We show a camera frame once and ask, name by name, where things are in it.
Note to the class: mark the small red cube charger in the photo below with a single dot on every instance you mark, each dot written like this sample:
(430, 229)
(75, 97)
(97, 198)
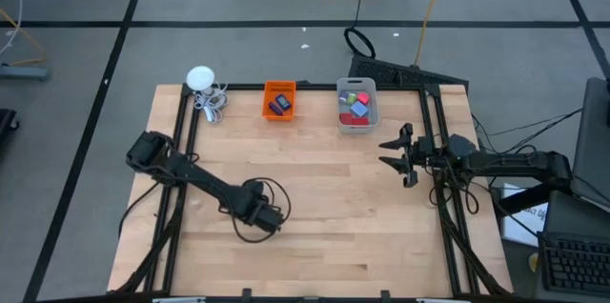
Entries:
(363, 98)

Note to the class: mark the red wall charger with logo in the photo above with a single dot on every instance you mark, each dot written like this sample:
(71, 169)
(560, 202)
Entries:
(346, 118)

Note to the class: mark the orange plastic basket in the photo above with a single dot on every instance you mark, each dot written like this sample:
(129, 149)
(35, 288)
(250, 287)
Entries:
(268, 91)

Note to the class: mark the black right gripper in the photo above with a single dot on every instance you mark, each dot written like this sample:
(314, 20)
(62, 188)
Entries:
(426, 155)

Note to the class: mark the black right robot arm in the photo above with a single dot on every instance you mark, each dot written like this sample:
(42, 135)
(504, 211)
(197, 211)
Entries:
(514, 165)

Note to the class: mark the yellow round object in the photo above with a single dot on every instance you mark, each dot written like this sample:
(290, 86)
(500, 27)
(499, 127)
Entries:
(533, 262)

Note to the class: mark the grey metal floor foot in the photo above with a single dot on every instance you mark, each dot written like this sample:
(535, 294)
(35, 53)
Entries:
(24, 73)

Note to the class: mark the black floor object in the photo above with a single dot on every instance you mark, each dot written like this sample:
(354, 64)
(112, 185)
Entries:
(6, 124)

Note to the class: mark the white paper sheet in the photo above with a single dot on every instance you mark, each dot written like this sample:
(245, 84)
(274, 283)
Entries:
(529, 221)

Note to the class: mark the black perforated panel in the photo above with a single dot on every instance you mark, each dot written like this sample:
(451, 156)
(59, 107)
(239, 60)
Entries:
(419, 75)

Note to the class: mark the dark blue adapter box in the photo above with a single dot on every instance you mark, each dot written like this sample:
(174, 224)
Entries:
(283, 102)

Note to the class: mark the black aluminium rig frame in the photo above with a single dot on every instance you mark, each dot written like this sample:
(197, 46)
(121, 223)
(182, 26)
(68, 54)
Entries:
(319, 86)

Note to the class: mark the light blue charger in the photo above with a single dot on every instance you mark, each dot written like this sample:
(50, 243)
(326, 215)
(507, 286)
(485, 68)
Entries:
(359, 109)

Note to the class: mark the dark grey desk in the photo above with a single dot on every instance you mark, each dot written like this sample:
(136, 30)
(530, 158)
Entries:
(572, 217)

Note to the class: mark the white dome-shaped device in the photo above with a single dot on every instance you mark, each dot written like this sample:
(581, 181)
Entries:
(200, 77)

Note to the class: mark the large computer monitor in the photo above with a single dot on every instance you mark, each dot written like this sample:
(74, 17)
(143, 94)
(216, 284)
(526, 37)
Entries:
(593, 150)

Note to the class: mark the small purple charger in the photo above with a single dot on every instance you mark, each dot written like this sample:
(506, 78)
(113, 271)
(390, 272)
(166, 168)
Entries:
(343, 98)

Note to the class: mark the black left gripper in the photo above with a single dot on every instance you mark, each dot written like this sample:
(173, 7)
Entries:
(266, 218)

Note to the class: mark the black computer keyboard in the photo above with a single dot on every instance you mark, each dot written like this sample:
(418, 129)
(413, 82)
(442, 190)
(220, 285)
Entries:
(576, 265)

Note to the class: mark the small green charger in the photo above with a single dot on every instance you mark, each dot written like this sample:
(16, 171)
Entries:
(351, 98)

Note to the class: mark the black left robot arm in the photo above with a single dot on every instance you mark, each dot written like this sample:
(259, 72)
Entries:
(200, 181)

